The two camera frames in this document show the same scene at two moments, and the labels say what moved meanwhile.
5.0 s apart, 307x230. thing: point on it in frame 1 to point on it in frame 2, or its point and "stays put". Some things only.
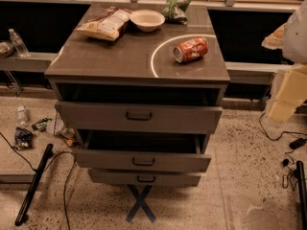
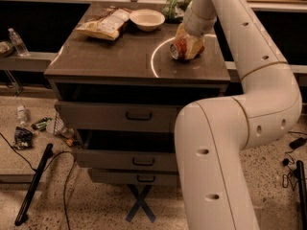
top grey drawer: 137,116 stays put
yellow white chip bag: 106,25 stays put
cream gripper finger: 275,39 to 194,46
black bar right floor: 302,194 stays put
